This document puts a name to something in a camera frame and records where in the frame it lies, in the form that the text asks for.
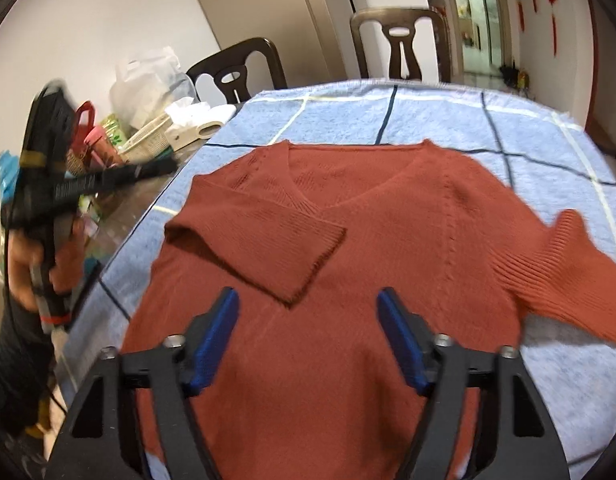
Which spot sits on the blue checked table blanket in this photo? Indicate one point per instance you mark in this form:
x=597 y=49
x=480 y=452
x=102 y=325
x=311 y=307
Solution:
x=544 y=155

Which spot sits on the red bag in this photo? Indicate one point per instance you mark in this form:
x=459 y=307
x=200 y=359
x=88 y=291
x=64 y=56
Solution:
x=83 y=125

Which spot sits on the green printed package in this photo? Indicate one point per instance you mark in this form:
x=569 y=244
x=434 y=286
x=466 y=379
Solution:
x=113 y=130

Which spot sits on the white plastic bag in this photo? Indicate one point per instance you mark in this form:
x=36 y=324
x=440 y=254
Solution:
x=146 y=85

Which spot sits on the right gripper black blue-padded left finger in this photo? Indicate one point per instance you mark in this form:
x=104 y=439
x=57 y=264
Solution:
x=101 y=438

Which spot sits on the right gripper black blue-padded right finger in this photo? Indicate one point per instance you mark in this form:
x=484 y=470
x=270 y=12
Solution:
x=514 y=435

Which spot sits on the white tissue box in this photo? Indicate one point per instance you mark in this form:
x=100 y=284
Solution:
x=194 y=121

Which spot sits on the dark wooden chair right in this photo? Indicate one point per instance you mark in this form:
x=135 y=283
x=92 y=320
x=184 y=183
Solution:
x=398 y=26

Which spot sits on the rust red knit sweater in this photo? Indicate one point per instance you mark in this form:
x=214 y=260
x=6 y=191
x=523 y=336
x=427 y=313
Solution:
x=308 y=235

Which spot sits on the dark wooden chair left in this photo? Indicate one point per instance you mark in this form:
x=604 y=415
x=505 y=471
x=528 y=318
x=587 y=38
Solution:
x=229 y=72

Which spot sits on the dark wooden chair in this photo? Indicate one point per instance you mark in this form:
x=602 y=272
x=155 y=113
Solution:
x=398 y=26
x=229 y=72

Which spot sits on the blue plastic item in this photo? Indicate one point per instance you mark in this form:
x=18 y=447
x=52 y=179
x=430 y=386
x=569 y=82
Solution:
x=9 y=170

